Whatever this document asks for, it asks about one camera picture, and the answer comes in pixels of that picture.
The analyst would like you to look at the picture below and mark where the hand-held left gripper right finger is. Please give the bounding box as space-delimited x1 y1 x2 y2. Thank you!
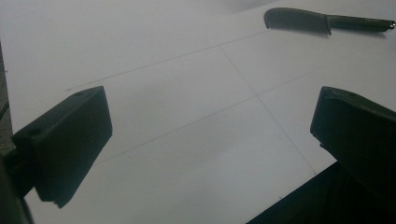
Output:
310 86 396 202

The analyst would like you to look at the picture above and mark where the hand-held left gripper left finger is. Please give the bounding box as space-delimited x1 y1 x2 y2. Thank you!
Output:
11 86 113 209

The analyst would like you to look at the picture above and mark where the dark comb with handle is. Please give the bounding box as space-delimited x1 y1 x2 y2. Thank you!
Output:
263 7 396 35

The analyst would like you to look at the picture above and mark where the white paper mat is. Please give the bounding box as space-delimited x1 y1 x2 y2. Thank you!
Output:
0 0 396 224

